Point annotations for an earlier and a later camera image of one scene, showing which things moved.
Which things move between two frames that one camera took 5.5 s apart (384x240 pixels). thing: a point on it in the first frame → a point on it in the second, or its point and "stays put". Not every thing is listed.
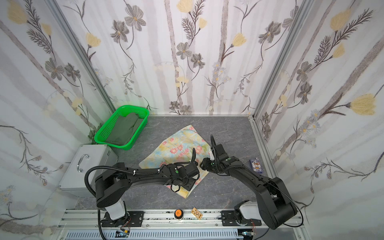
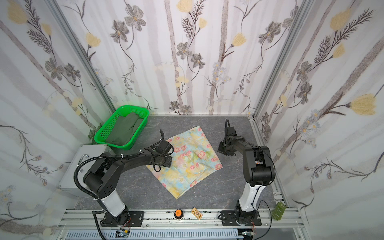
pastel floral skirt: x=179 y=148 stays put
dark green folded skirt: x=124 y=129 stays put
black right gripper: x=208 y=163 → x=225 y=147
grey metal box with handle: x=87 y=157 stays put
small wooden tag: x=196 y=213 stays put
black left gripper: x=192 y=167 → x=166 y=161
